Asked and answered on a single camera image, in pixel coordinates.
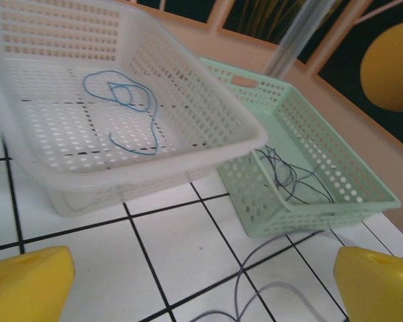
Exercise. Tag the white plastic basket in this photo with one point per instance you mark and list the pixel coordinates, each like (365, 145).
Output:
(194, 100)

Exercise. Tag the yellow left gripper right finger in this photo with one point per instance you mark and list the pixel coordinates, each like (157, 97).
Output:
(379, 288)

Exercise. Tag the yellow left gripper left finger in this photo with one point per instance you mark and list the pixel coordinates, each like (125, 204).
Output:
(27, 285)

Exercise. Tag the mint green plastic basket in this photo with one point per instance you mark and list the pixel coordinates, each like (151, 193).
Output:
(322, 134)

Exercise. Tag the aluminium right corner post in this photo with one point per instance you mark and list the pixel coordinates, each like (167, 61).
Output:
(289, 37)

